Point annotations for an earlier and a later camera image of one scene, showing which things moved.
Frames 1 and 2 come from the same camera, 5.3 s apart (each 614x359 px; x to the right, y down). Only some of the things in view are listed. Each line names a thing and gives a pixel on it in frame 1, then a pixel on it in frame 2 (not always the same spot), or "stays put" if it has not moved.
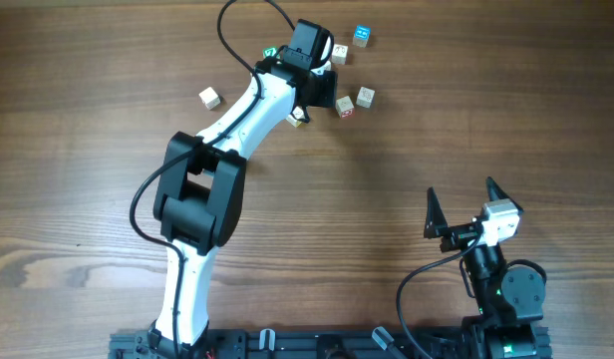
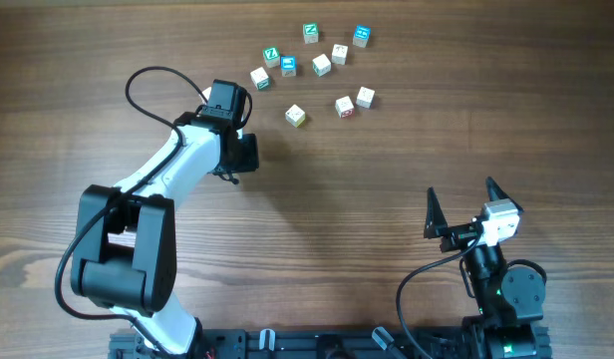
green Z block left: x=270 y=52 stays put
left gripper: x=332 y=93 to x=251 y=163
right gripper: x=458 y=237 stays put
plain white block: x=209 y=98 stays put
